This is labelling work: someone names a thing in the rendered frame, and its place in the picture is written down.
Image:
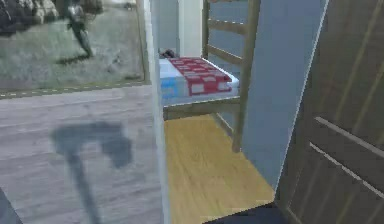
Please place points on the red white checked blanket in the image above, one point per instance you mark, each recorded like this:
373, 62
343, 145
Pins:
200, 75

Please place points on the wooden bunk bed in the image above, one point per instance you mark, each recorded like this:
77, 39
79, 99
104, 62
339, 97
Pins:
245, 66

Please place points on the small black object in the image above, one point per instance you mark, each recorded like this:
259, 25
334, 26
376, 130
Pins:
167, 53

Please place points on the framed grey landscape picture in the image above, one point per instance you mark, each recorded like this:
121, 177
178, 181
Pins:
50, 43

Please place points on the brown wooden room door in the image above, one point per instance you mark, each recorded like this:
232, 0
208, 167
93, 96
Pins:
340, 126

